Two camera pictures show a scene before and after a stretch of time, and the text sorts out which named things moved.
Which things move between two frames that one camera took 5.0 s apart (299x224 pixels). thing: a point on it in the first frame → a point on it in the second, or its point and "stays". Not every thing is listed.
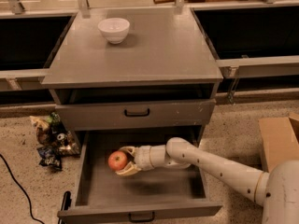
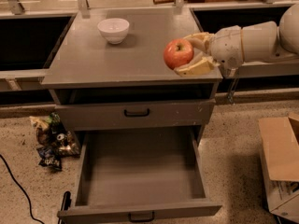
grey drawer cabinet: x=134 y=72 stays
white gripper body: x=142 y=157 → x=226 y=47
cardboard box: x=279 y=139 stays
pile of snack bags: x=54 y=140 stays
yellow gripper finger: x=130 y=147 → x=201 y=40
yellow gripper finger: x=131 y=169 → x=202 y=66
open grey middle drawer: x=102 y=196 stays
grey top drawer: x=136 y=114 stays
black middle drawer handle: x=142 y=220 stays
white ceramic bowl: x=114 y=29 stays
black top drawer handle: x=136 y=115 stays
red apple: x=117 y=161 → x=177 y=52
